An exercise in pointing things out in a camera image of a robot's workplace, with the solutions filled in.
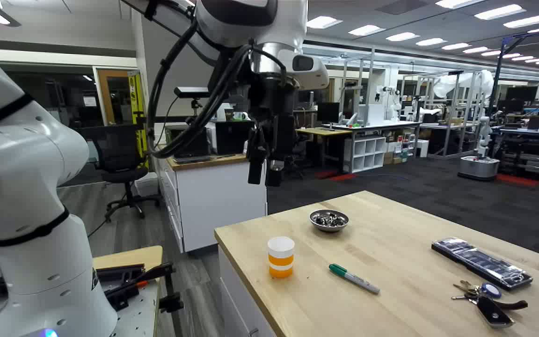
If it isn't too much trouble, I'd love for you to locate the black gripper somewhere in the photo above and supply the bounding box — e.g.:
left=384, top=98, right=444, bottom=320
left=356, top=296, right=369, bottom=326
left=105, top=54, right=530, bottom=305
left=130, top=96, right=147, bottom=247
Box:
left=244, top=73, right=302, bottom=189

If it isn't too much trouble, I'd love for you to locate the green capped grey marker pen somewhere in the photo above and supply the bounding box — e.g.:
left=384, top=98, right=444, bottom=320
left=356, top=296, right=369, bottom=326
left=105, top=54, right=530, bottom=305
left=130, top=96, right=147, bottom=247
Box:
left=328, top=262, right=382, bottom=298

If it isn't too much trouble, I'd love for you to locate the orange cup with white lid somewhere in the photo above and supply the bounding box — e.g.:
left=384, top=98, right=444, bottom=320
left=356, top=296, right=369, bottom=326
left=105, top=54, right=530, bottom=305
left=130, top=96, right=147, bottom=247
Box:
left=266, top=234, right=298, bottom=281

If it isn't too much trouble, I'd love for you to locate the black box on cabinet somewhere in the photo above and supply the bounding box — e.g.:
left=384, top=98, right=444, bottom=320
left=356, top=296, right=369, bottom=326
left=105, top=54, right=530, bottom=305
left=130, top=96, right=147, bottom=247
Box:
left=214, top=118, right=257, bottom=157

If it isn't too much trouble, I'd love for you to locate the white cabinet with wood top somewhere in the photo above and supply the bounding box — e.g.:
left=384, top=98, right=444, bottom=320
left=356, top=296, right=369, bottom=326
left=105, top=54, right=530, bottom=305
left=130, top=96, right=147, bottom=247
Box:
left=156, top=152, right=270, bottom=255

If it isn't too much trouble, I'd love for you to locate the wooden background desk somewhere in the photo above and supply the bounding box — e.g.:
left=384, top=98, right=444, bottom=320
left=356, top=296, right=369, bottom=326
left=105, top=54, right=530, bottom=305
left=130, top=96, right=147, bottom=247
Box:
left=296, top=126, right=354, bottom=171

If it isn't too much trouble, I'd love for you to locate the small metal bowl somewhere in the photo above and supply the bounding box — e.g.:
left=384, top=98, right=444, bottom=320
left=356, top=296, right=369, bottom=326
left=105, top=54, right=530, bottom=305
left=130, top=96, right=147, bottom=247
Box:
left=309, top=208, right=353, bottom=236

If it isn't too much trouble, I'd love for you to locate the dark monitor on cabinet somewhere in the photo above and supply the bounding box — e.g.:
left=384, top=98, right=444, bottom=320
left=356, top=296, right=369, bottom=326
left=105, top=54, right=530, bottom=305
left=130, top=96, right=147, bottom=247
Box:
left=163, top=122, right=214, bottom=159

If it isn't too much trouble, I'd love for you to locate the white cube shelf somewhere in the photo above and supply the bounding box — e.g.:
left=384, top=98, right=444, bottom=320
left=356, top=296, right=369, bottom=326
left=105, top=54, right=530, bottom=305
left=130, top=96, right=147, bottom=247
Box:
left=343, top=133, right=390, bottom=176

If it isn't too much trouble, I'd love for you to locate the black office chair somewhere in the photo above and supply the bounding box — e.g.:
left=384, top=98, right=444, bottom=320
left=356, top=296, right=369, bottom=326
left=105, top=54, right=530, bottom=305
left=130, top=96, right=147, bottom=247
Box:
left=89, top=124, right=162, bottom=221

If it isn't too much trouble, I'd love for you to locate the black clamp tool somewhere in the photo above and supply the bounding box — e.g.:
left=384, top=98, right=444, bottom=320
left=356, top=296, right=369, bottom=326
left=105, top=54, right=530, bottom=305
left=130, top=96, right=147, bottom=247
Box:
left=96, top=262, right=186, bottom=315

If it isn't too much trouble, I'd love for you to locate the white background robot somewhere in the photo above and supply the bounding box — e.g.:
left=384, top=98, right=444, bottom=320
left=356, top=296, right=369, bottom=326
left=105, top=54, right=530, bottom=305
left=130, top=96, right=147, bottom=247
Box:
left=457, top=68, right=504, bottom=184

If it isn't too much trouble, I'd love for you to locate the bunch of keys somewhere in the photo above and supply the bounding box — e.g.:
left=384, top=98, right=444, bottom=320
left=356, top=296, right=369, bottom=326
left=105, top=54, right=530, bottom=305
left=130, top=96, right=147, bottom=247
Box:
left=452, top=279, right=530, bottom=330

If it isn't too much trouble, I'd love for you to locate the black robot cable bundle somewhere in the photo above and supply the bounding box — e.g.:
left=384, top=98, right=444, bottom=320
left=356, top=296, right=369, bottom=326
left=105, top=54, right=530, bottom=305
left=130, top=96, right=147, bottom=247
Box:
left=147, top=23, right=255, bottom=159

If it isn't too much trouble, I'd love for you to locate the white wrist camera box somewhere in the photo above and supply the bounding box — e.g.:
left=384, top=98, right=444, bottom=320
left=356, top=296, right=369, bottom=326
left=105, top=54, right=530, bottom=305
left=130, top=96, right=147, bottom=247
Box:
left=291, top=54, right=332, bottom=92

